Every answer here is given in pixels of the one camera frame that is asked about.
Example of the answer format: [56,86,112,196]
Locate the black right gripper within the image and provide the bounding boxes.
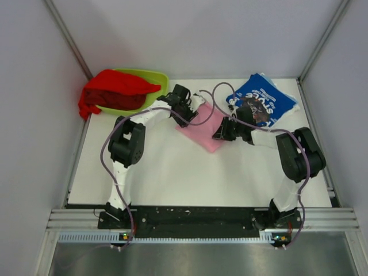
[212,117,244,141]

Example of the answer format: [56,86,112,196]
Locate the pink t-shirt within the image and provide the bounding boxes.
[175,102,224,153]

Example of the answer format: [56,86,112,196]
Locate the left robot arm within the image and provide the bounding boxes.
[106,85,206,228]

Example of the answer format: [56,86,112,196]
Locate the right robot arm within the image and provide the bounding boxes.
[212,106,326,230]

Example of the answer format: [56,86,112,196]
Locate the green plastic basin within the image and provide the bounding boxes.
[97,68,169,117]

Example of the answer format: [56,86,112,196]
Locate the blue printed folded t-shirt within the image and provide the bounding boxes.
[226,74,294,128]

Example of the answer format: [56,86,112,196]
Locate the red t-shirt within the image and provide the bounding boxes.
[78,69,161,120]

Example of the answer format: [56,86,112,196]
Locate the light blue folded t-shirt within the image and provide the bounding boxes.
[260,73,274,85]

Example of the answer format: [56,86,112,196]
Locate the white folded t-shirt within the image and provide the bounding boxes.
[270,79,301,123]

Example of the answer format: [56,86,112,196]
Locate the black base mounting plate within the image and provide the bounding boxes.
[98,205,301,239]

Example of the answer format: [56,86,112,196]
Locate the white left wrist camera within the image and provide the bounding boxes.
[190,93,206,112]

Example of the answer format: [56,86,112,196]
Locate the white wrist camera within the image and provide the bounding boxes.
[228,105,238,113]
[190,93,206,112]

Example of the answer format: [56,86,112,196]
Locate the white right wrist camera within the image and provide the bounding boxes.
[228,105,238,113]

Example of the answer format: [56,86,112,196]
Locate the aluminium right corner post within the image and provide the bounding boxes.
[297,0,352,84]

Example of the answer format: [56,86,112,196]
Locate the aluminium corner post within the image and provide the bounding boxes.
[297,0,352,84]
[43,0,93,80]

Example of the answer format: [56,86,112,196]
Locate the aluminium left corner post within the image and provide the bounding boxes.
[43,0,93,80]

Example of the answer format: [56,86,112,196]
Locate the aluminium right side rail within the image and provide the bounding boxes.
[296,78,342,208]

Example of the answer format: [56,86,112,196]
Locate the grey slotted cable duct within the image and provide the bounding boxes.
[58,232,290,245]

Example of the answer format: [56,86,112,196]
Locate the aluminium front frame rail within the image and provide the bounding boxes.
[46,208,359,232]

